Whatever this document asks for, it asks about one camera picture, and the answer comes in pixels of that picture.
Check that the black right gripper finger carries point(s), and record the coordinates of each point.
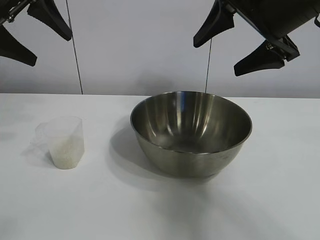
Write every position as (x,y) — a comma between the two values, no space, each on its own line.
(262,61)
(215,27)

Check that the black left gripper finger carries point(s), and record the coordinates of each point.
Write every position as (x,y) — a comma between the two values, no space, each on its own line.
(15,51)
(52,21)

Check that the clear plastic measuring cup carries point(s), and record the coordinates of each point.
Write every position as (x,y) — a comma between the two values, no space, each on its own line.
(60,127)

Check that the stainless steel mixing bowl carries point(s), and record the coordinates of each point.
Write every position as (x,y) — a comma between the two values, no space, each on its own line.
(190,160)

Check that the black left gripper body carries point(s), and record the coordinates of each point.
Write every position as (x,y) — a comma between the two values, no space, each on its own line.
(12,10)

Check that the white rice grains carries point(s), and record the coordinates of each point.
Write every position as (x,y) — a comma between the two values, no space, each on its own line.
(66,155)

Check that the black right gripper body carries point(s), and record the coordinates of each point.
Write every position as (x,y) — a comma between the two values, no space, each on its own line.
(275,15)

